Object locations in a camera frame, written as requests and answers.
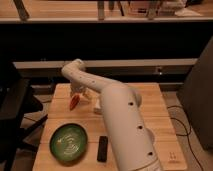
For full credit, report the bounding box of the black chair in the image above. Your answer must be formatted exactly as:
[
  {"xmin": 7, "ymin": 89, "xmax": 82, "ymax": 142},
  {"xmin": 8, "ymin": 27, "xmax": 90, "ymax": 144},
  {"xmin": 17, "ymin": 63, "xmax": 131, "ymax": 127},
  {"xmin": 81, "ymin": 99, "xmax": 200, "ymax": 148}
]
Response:
[{"xmin": 0, "ymin": 61, "xmax": 47, "ymax": 171}]

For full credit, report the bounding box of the black rectangular remote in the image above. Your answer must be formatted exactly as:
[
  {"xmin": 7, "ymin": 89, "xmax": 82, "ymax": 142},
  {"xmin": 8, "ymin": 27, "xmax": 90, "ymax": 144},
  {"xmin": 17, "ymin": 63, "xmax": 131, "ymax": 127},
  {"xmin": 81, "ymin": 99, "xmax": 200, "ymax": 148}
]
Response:
[{"xmin": 97, "ymin": 136, "xmax": 108, "ymax": 162}]

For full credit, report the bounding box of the black floor cable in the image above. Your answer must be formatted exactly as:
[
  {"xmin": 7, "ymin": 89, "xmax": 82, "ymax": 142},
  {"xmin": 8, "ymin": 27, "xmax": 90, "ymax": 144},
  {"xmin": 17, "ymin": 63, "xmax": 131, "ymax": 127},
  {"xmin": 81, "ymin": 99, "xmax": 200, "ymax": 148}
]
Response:
[{"xmin": 166, "ymin": 105, "xmax": 204, "ymax": 171}]

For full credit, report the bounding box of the green round plate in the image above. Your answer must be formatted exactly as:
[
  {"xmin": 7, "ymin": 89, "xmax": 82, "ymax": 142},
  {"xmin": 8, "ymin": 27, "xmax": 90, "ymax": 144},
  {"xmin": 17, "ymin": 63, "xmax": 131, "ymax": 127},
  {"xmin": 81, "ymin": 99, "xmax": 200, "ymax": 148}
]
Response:
[{"xmin": 49, "ymin": 123, "xmax": 88, "ymax": 163}]

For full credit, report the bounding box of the dark cabinet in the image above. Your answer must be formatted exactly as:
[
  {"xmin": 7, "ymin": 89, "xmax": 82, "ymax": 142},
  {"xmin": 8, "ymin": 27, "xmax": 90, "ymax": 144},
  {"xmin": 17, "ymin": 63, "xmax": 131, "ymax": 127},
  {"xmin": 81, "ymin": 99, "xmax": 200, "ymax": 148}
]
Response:
[{"xmin": 177, "ymin": 36, "xmax": 213, "ymax": 150}]

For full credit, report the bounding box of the white paper cup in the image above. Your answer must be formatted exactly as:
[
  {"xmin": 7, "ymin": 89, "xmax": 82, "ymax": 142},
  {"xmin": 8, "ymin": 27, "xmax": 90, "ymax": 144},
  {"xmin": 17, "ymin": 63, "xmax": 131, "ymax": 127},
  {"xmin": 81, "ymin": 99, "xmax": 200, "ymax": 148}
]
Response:
[{"xmin": 147, "ymin": 129, "xmax": 155, "ymax": 145}]

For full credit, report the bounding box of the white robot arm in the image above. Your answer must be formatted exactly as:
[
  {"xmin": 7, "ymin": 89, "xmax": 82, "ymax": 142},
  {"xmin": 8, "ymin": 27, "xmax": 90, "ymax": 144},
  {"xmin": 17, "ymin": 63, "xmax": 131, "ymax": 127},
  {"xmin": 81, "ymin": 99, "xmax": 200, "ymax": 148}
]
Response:
[{"xmin": 61, "ymin": 59, "xmax": 164, "ymax": 171}]

